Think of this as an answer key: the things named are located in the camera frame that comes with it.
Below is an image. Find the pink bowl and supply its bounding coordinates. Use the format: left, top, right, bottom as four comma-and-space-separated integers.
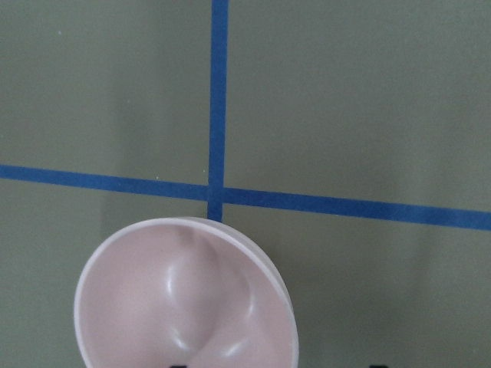
74, 217, 299, 367

